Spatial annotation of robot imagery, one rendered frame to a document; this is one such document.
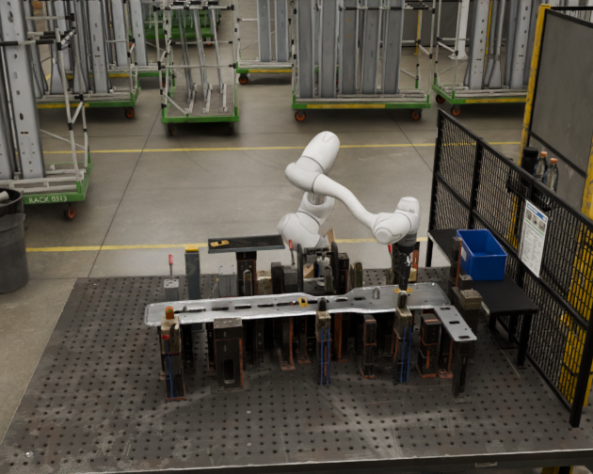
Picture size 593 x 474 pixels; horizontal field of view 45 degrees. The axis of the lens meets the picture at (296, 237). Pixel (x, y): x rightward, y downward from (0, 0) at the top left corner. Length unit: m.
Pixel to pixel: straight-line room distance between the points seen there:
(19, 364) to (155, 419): 1.97
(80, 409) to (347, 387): 1.15
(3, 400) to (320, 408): 2.19
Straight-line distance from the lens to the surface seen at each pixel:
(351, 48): 10.23
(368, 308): 3.21
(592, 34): 5.05
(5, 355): 5.03
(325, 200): 3.87
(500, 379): 3.38
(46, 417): 3.22
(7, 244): 5.63
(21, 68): 7.04
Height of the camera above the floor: 2.60
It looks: 24 degrees down
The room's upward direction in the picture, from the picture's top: straight up
